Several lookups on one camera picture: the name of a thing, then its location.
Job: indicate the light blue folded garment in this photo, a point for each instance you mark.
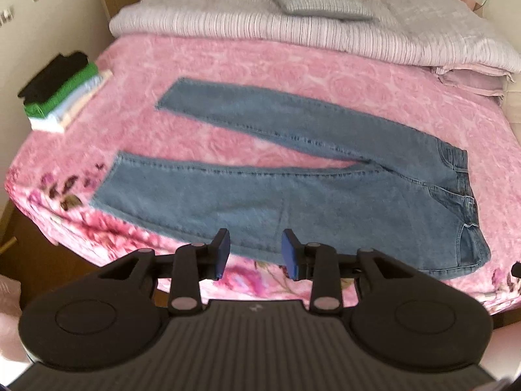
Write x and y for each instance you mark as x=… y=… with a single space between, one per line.
x=83 y=89

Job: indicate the pink folded sheet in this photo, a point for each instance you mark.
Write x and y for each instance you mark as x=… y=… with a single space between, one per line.
x=472 y=81

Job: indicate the white folded garment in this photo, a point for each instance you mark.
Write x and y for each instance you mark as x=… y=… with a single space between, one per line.
x=44 y=124

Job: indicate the striped pale quilt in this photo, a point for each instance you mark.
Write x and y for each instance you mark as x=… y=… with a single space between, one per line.
x=285 y=28

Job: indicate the blue denim jeans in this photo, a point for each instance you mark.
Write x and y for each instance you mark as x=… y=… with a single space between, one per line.
x=325 y=195

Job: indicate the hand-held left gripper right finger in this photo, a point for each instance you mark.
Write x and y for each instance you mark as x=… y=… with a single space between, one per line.
x=288 y=254

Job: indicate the wall switch plate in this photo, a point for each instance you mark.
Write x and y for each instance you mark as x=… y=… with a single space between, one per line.
x=6 y=16

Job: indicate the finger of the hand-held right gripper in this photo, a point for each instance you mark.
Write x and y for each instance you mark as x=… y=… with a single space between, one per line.
x=517 y=271

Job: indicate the pink floral bed blanket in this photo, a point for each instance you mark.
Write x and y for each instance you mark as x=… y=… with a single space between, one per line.
x=285 y=73

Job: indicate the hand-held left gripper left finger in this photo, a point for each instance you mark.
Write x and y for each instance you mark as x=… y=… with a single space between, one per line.
x=222 y=254

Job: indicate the cream folded garment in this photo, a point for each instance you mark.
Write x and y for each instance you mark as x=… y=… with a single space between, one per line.
x=89 y=102

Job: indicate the green folded garment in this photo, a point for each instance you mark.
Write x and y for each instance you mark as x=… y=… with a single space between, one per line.
x=61 y=97

